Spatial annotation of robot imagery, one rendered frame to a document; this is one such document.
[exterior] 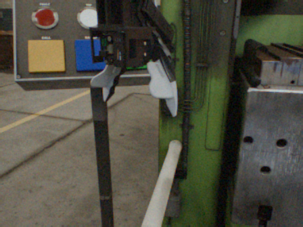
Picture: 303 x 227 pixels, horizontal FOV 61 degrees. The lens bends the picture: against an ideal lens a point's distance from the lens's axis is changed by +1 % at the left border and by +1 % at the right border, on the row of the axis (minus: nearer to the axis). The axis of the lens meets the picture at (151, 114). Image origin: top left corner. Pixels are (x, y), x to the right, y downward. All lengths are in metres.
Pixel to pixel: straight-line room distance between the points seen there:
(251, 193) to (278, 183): 0.08
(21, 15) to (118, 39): 0.36
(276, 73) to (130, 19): 0.50
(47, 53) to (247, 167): 0.62
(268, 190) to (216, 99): 0.34
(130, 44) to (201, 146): 0.70
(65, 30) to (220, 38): 0.50
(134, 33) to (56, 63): 0.29
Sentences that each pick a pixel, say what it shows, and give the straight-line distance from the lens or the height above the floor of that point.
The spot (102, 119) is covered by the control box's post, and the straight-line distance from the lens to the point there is 0.78.
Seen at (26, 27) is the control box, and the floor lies 1.07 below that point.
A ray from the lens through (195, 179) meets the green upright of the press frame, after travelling 1.08.
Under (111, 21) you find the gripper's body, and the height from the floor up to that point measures 1.08.
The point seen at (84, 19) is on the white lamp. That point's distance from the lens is 0.66.
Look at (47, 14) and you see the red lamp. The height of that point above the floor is 1.10.
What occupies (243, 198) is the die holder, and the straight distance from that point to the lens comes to 0.88.
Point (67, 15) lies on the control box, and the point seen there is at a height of 1.10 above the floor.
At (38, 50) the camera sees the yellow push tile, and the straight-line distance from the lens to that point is 0.64.
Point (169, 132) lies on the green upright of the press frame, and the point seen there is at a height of 0.68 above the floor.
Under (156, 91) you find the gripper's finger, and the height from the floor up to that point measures 0.99.
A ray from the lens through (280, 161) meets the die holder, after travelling 0.82.
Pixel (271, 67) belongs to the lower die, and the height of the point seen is 0.96.
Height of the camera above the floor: 1.08
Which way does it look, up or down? 20 degrees down
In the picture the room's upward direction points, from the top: straight up
